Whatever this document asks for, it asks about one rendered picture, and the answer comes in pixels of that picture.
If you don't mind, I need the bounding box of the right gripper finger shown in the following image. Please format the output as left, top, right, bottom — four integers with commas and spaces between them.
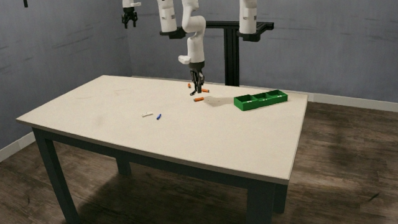
131, 12, 138, 27
122, 14, 131, 29

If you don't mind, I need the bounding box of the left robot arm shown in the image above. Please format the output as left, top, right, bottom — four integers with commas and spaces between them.
178, 0, 257, 64

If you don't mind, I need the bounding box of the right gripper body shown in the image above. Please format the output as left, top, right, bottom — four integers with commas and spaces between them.
123, 7, 134, 20

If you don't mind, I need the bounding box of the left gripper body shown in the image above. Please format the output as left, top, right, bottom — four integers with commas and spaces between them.
188, 61, 205, 79

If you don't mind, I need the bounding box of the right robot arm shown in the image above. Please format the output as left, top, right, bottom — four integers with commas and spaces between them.
123, 0, 177, 32

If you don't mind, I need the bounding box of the green three-compartment tray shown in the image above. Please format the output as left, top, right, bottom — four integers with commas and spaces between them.
234, 90, 288, 111

